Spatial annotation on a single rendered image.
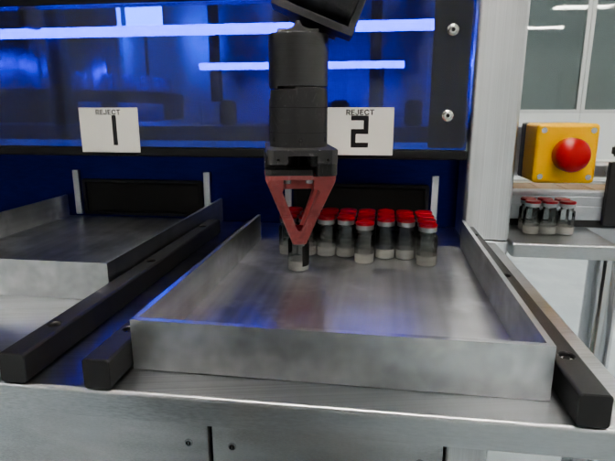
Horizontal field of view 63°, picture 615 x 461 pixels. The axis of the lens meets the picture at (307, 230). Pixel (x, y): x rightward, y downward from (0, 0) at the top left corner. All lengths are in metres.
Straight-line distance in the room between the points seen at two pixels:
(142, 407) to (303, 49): 0.32
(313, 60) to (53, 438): 0.75
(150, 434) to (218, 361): 0.56
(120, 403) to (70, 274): 0.19
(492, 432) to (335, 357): 0.10
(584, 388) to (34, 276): 0.44
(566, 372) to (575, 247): 0.40
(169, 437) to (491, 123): 0.66
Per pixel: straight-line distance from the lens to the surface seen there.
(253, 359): 0.33
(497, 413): 0.32
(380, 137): 0.66
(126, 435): 0.91
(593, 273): 0.92
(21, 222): 0.81
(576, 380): 0.33
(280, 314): 0.42
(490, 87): 0.67
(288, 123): 0.48
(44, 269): 0.51
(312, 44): 0.48
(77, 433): 0.95
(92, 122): 0.76
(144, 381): 0.35
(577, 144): 0.66
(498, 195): 0.68
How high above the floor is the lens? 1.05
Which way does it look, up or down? 13 degrees down
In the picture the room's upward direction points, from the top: straight up
